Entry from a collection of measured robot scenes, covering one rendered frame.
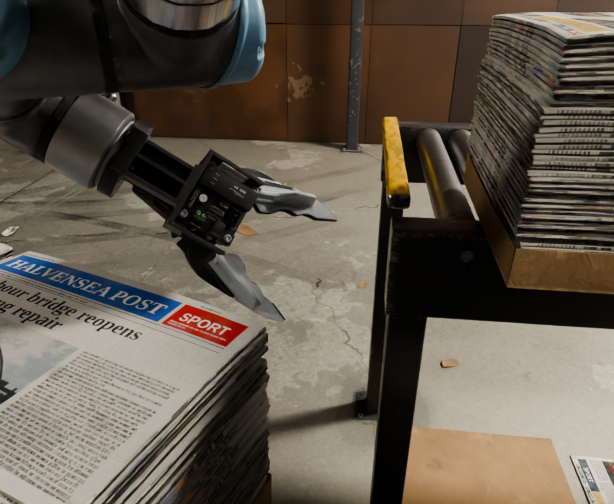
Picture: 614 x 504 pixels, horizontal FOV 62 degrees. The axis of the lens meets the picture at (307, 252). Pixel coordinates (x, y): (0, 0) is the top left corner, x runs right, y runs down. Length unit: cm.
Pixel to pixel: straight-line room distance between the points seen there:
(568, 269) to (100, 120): 43
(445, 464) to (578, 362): 64
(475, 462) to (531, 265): 97
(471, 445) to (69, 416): 122
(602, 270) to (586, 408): 118
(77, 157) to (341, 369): 129
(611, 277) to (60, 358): 47
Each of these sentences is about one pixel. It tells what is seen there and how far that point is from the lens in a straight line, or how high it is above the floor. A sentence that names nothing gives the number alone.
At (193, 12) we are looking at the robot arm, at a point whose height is 105.
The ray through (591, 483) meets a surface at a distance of 150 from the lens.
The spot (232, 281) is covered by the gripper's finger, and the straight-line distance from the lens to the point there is 48.
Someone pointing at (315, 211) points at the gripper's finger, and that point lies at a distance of 51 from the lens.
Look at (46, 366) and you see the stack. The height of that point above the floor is 83.
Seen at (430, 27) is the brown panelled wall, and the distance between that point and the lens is 374.
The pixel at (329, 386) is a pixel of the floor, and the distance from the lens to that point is 156.
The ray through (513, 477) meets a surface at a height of 0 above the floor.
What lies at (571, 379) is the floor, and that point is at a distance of 178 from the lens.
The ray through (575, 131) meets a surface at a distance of 48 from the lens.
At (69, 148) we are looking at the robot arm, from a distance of 44.
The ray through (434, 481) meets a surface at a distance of 138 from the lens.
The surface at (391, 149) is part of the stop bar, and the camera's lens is 86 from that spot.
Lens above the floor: 107
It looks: 28 degrees down
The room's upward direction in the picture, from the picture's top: straight up
